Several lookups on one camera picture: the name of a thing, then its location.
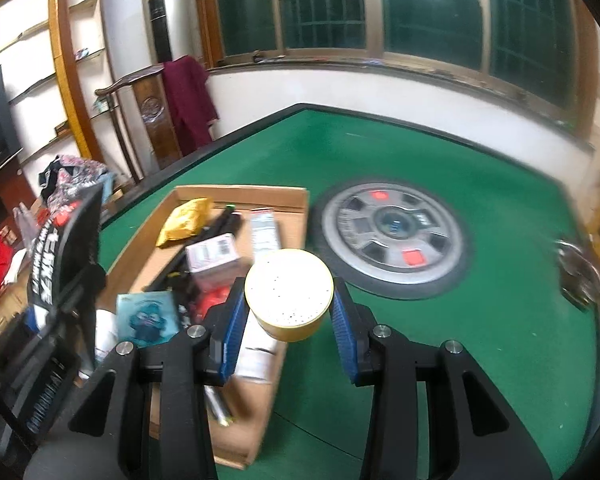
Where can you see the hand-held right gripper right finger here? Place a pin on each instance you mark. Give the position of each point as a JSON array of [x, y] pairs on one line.
[[344, 340]]

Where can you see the wooden chair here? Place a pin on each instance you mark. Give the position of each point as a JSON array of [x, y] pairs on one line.
[[150, 125]]

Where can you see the black marker green cap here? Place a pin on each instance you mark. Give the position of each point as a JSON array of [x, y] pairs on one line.
[[220, 225]]

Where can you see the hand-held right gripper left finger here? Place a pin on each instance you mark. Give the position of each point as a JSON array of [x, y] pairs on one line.
[[232, 330]]

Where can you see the standing air conditioner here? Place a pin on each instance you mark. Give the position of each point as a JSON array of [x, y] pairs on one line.
[[172, 10]]

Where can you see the maroon cloth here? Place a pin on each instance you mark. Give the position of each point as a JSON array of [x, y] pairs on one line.
[[190, 100]]

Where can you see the white wall shelf unit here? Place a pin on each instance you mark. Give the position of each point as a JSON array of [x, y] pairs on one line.
[[45, 60]]

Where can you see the cardboard tray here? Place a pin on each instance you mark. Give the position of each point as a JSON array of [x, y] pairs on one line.
[[250, 410]]

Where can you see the yellow jar white lid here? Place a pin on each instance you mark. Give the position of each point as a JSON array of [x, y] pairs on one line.
[[290, 290]]

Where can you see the green barred window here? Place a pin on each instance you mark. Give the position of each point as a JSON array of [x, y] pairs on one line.
[[405, 5]]

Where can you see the grey round table panel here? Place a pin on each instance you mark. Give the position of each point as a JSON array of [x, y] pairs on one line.
[[365, 230]]

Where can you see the teal carton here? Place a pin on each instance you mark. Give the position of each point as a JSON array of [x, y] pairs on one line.
[[147, 317]]

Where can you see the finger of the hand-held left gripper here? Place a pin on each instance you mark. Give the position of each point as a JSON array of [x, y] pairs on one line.
[[87, 285]]

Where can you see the patterned cloth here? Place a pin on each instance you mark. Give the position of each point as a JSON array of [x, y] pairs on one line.
[[75, 180]]

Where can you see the gold snack packet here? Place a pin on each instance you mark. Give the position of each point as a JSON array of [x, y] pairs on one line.
[[185, 220]]

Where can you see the black white-print packet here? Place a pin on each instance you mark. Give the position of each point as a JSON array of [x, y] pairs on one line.
[[60, 240]]

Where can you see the white pink-edged carton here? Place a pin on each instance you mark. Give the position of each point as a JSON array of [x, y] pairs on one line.
[[257, 355]]

